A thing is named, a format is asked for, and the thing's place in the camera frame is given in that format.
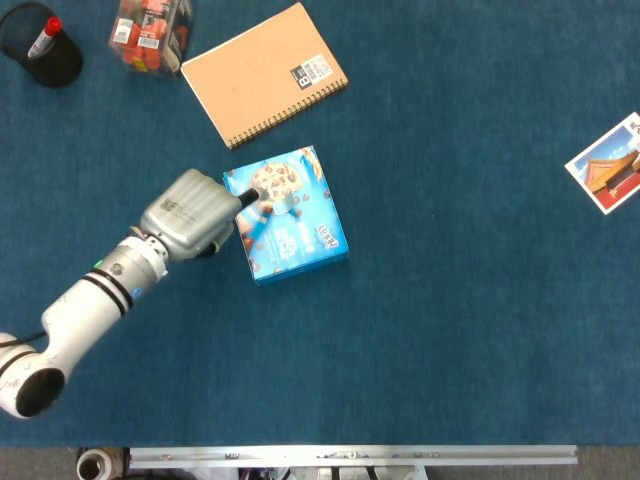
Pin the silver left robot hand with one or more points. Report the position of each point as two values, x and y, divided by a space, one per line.
190 215

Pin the blue cookie box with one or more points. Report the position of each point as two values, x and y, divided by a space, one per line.
295 245

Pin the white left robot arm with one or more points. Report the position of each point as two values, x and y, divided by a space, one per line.
80 315

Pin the clear box of red clips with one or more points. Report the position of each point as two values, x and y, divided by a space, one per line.
145 40

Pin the kraft spiral notebook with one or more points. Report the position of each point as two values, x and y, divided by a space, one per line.
255 80

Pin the black mesh pen holder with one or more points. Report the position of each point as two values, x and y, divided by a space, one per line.
57 65

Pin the red cap marker pen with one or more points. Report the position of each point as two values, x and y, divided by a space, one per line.
44 39

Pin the blue felt table cloth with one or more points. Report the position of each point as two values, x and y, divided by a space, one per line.
400 325

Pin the tape roll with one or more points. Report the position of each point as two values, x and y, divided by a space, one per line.
95 465

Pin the palace picture postcard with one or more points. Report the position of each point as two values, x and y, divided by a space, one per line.
610 170

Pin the aluminium profile rail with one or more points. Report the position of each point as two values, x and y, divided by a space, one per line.
350 456

